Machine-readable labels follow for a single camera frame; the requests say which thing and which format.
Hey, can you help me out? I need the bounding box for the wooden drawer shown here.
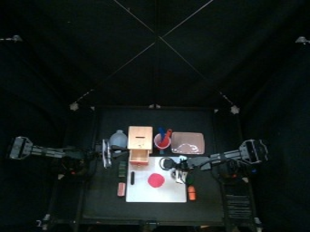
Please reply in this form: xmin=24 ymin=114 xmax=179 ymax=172
xmin=128 ymin=149 xmax=151 ymax=167

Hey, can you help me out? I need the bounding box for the red play dough disc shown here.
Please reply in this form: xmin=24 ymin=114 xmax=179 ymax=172
xmin=147 ymin=173 xmax=166 ymax=189

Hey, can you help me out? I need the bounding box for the translucent pink square bowl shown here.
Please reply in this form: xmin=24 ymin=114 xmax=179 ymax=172
xmin=171 ymin=131 xmax=206 ymax=156

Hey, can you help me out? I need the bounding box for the grey plastic bottle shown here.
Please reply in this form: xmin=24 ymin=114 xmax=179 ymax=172
xmin=110 ymin=130 xmax=130 ymax=150

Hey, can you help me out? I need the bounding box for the small silver metal tool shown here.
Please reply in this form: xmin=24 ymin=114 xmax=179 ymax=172
xmin=173 ymin=169 xmax=189 ymax=184

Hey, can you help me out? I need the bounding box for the green toy block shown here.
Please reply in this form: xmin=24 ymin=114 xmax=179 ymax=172
xmin=118 ymin=160 xmax=128 ymax=179

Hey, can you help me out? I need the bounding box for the red plastic tool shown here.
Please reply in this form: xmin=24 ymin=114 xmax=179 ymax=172
xmin=162 ymin=129 xmax=174 ymax=146

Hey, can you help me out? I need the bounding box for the blue plastic tool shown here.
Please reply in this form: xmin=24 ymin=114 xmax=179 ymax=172
xmin=158 ymin=126 xmax=167 ymax=143

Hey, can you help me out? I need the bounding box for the white cutting mat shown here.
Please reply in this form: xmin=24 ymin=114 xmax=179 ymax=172
xmin=124 ymin=156 xmax=189 ymax=204

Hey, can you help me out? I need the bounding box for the orange toy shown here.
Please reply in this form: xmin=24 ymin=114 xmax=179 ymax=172
xmin=187 ymin=185 xmax=198 ymax=201

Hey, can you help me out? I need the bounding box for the pink toy block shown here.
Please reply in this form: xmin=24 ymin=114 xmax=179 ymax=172
xmin=116 ymin=181 xmax=127 ymax=198

